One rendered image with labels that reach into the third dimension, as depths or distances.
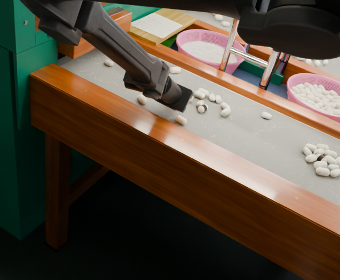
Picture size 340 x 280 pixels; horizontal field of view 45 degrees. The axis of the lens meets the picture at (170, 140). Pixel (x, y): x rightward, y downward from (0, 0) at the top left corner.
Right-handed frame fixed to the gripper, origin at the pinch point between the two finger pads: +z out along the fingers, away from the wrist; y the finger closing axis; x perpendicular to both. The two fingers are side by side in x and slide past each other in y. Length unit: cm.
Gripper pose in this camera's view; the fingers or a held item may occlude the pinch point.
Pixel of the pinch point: (179, 101)
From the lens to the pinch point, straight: 120.3
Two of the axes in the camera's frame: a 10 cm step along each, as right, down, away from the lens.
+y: -8.5, -4.3, 3.0
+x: -4.6, 8.9, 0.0
